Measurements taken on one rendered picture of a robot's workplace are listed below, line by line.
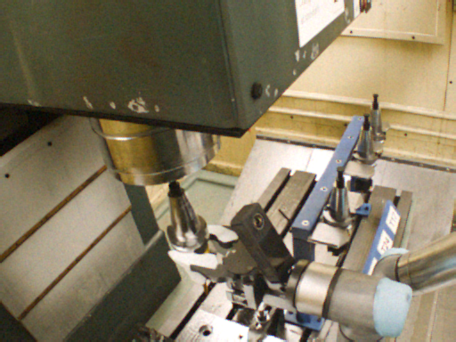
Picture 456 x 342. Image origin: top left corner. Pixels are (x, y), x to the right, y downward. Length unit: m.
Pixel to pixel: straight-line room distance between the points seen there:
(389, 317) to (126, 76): 0.41
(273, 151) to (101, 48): 1.43
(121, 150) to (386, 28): 1.09
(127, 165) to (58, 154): 0.49
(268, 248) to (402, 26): 1.00
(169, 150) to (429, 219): 1.18
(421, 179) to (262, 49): 1.33
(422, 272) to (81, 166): 0.78
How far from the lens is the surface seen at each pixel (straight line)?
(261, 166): 1.67
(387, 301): 0.51
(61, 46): 0.36
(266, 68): 0.29
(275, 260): 0.54
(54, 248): 0.99
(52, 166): 0.93
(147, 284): 1.35
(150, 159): 0.44
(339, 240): 0.73
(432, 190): 1.54
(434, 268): 0.60
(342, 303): 0.52
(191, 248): 0.59
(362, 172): 0.90
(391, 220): 1.19
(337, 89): 1.51
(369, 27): 1.39
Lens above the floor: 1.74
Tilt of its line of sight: 34 degrees down
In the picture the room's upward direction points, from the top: 11 degrees counter-clockwise
